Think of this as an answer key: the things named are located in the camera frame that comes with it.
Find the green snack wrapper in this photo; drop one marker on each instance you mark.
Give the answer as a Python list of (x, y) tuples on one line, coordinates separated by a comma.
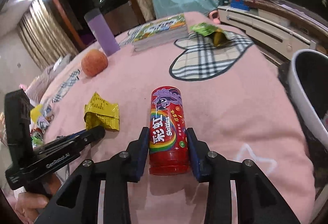
[(218, 36)]

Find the snack packets pile at edge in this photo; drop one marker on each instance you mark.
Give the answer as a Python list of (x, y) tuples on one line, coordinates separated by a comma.
[(41, 116)]

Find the stack of children books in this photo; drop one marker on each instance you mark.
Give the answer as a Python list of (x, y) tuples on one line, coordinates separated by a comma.
[(156, 33)]

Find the white TV cabinet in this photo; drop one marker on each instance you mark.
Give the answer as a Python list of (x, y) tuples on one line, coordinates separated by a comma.
[(282, 26)]

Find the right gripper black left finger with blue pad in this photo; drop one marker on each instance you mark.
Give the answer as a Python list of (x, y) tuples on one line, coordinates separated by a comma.
[(98, 192)]

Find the pink kettlebell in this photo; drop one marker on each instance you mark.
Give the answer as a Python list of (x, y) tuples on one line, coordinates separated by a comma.
[(214, 16)]

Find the red Skittles candy tube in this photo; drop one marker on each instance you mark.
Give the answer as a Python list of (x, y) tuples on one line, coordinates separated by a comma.
[(168, 146)]

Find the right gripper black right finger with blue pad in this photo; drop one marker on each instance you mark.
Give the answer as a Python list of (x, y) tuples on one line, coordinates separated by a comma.
[(258, 200)]

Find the black round trash bin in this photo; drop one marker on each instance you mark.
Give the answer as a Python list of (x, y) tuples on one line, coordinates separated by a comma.
[(305, 81)]

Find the beige curtain left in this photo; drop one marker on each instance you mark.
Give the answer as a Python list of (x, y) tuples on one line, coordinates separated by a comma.
[(42, 36)]

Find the orange peach fruit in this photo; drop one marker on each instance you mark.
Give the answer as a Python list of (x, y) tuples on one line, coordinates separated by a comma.
[(94, 62)]

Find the yellow snack wrapper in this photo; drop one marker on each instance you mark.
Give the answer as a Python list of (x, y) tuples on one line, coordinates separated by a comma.
[(99, 112)]

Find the purple cylindrical bottle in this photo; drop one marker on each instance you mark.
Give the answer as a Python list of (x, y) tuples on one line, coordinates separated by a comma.
[(101, 31)]

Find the pink blanket table cover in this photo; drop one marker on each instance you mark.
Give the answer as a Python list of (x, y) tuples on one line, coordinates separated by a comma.
[(241, 113)]

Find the person left hand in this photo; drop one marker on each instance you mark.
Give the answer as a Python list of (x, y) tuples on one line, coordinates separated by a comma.
[(28, 204)]

